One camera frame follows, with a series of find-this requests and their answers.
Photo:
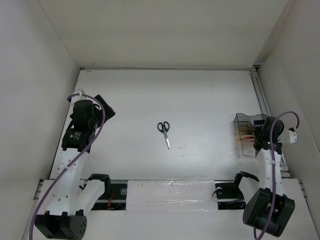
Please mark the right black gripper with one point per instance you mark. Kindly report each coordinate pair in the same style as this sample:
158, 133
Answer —
257, 131

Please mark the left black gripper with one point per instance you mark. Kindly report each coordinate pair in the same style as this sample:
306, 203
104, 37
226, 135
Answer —
108, 112

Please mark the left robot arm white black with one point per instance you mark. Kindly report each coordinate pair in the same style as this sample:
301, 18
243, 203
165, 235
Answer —
62, 212

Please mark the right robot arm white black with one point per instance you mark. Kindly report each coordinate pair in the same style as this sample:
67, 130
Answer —
269, 209

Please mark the grey transparent container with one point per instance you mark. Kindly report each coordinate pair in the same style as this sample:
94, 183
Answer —
242, 119

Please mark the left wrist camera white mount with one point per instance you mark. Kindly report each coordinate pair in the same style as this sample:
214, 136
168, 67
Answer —
79, 92

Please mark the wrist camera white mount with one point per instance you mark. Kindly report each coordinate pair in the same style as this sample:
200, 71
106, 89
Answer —
288, 136
79, 92

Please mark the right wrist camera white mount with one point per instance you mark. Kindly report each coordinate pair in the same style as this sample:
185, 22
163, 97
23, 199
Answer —
288, 136

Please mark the black handled scissors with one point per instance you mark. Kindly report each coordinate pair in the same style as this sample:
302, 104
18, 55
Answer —
164, 127

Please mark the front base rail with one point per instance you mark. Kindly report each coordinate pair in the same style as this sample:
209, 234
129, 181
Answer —
172, 195

